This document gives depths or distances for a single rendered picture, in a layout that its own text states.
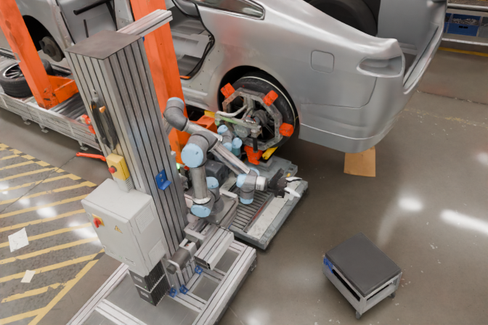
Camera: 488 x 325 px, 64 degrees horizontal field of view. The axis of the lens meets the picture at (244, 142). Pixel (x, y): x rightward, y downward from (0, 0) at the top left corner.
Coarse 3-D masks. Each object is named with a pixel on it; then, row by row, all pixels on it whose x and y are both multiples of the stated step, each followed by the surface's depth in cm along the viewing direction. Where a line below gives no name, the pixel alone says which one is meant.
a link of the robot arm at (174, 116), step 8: (168, 112) 246; (176, 112) 246; (168, 120) 247; (176, 120) 245; (184, 120) 246; (176, 128) 248; (184, 128) 247; (192, 128) 249; (200, 128) 252; (216, 136) 256; (224, 136) 264; (224, 144) 257
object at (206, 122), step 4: (204, 116) 366; (200, 120) 361; (204, 120) 361; (208, 120) 360; (212, 120) 360; (200, 124) 345; (204, 124) 349; (208, 124) 356; (212, 124) 356; (208, 128) 353; (212, 128) 358; (216, 128) 365; (216, 132) 367
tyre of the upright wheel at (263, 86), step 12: (252, 72) 328; (264, 72) 321; (240, 84) 318; (252, 84) 311; (264, 84) 308; (276, 84) 311; (288, 96) 312; (288, 108) 310; (288, 120) 312; (276, 144) 335
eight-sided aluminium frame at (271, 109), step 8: (240, 88) 315; (232, 96) 319; (248, 96) 309; (256, 96) 304; (264, 96) 305; (224, 104) 329; (264, 104) 305; (272, 104) 307; (272, 112) 305; (280, 120) 311; (232, 128) 342; (280, 136) 319; (248, 144) 342; (264, 144) 331; (272, 144) 325
